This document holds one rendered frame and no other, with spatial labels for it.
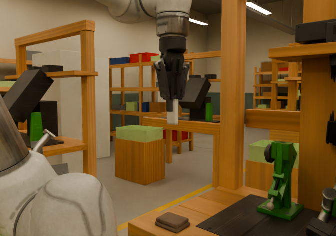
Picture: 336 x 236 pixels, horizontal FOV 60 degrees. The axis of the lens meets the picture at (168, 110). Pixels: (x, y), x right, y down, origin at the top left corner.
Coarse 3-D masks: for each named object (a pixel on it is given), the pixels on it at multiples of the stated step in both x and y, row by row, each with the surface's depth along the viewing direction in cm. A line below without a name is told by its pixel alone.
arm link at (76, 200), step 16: (64, 176) 58; (80, 176) 59; (48, 192) 53; (64, 192) 52; (80, 192) 53; (96, 192) 55; (32, 208) 53; (48, 208) 51; (64, 208) 51; (80, 208) 52; (96, 208) 53; (112, 208) 57; (32, 224) 52; (48, 224) 50; (64, 224) 50; (80, 224) 51; (96, 224) 52; (112, 224) 56
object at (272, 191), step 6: (294, 150) 116; (294, 156) 116; (294, 162) 117; (276, 174) 112; (282, 174) 111; (276, 180) 112; (282, 180) 111; (276, 186) 110; (282, 186) 111; (270, 192) 109; (276, 192) 108; (282, 192) 110; (270, 198) 111; (276, 198) 109; (282, 198) 109
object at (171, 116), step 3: (174, 99) 79; (174, 102) 79; (174, 105) 79; (174, 108) 79; (174, 111) 79; (168, 114) 81; (171, 114) 80; (174, 114) 79; (168, 117) 81; (171, 117) 80; (174, 117) 79; (168, 120) 81; (171, 120) 80; (174, 120) 79; (168, 123) 81; (171, 123) 80; (174, 123) 80
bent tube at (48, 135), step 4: (44, 132) 129; (48, 132) 127; (44, 136) 127; (48, 136) 127; (52, 136) 128; (40, 140) 125; (44, 140) 126; (36, 144) 124; (40, 144) 124; (44, 144) 126; (36, 148) 123; (40, 148) 124
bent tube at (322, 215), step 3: (321, 210) 89; (321, 213) 88; (324, 213) 87; (330, 213) 87; (318, 216) 88; (321, 216) 87; (324, 216) 87; (327, 216) 87; (330, 216) 87; (321, 219) 86; (324, 219) 86; (327, 219) 86; (327, 222) 86
